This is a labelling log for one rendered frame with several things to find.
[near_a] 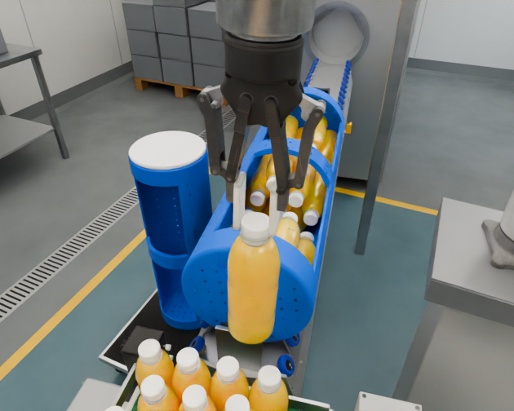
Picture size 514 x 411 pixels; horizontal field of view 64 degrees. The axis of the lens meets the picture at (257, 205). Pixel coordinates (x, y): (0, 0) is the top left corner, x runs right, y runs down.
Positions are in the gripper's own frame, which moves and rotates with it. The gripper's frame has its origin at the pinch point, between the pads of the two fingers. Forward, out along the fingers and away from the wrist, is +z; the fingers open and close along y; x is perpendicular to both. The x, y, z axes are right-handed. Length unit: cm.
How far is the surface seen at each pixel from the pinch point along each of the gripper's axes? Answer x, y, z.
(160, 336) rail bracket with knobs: -9, 22, 47
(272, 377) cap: 1.3, -4.3, 34.6
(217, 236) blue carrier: -19.5, 12.1, 24.4
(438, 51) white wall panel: -526, -108, 115
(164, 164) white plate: -71, 49, 44
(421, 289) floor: -137, -67, 143
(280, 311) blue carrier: -15.4, -2.5, 38.0
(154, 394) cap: 8.7, 13.8, 35.2
